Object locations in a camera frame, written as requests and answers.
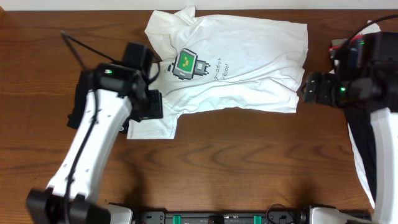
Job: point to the white t-shirt with robot print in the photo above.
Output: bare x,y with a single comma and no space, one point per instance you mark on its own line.
220,61

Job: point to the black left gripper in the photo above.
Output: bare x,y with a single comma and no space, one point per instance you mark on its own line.
156,108

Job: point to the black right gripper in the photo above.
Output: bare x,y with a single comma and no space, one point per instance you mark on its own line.
323,80

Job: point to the white garment at right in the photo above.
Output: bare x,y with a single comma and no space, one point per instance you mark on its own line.
357,158

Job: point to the black red-trimmed folded garment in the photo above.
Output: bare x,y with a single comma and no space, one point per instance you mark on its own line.
337,43

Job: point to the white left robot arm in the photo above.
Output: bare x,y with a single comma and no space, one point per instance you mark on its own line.
71,194

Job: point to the black garment at right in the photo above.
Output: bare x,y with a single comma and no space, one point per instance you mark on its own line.
362,131

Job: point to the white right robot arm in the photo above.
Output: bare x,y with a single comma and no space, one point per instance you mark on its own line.
363,84

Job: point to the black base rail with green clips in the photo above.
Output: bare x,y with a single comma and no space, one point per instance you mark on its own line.
274,214

